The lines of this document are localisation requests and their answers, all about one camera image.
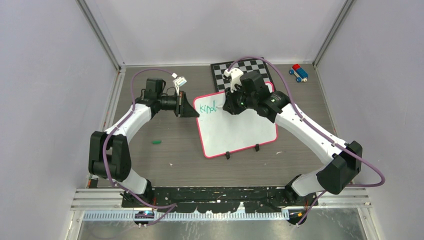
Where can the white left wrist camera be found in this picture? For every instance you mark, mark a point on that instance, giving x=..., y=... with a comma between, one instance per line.
x=178, y=82

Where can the red-framed whiteboard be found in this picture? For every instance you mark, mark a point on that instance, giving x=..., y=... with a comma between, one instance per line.
x=221, y=133

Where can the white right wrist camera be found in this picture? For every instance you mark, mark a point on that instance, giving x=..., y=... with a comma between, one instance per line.
x=234, y=74

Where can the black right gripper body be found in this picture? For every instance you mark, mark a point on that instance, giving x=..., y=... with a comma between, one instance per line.
x=239, y=101

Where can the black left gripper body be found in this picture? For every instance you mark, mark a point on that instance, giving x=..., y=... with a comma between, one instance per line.
x=179, y=104

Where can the toy brick car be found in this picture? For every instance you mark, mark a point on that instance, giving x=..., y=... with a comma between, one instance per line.
x=300, y=74

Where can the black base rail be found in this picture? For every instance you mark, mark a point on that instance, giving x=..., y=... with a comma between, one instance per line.
x=219, y=200

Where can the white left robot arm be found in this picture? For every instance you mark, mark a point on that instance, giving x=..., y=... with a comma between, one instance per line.
x=109, y=153

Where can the black and white chessboard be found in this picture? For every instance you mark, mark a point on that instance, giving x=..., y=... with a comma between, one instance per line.
x=249, y=65

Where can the slotted cable duct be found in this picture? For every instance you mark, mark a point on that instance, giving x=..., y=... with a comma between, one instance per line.
x=149, y=215

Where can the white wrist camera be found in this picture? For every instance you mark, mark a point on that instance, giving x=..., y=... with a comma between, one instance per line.
x=178, y=82
x=234, y=74

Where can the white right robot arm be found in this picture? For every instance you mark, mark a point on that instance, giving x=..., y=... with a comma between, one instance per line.
x=249, y=91

